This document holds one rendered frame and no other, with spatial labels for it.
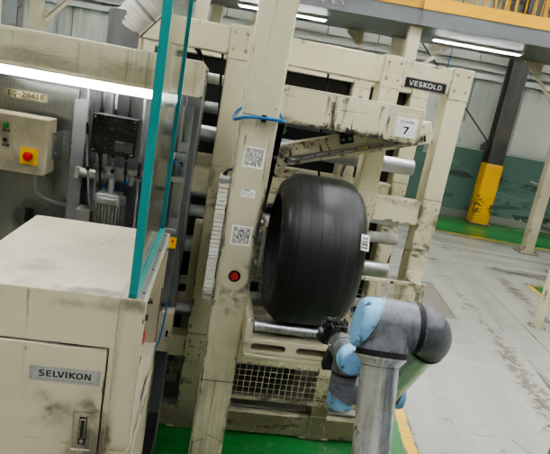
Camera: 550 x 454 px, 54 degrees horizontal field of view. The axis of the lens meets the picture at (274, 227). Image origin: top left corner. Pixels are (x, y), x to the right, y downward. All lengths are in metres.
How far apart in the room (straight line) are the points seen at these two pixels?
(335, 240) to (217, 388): 0.79
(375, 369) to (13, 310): 0.78
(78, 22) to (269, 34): 10.19
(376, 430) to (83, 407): 0.64
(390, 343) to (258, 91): 1.03
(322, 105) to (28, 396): 1.48
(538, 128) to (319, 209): 10.34
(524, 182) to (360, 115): 9.87
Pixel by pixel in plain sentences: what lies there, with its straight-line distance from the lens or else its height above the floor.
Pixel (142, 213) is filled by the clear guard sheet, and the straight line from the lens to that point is 1.13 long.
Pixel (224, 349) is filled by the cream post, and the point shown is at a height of 0.76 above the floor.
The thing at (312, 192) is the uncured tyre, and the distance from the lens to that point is 1.90.
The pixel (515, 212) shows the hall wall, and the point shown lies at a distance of 12.04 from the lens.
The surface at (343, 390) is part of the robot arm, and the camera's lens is 1.58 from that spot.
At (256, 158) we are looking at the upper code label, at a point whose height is 1.51.
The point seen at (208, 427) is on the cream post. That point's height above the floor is 0.41.
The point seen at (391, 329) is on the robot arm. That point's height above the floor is 1.29.
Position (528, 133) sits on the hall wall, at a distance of 11.97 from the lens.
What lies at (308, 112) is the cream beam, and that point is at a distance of 2.19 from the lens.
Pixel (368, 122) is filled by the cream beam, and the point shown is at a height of 1.69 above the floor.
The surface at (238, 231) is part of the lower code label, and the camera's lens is 1.97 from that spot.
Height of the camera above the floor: 1.73
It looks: 13 degrees down
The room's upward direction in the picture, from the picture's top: 10 degrees clockwise
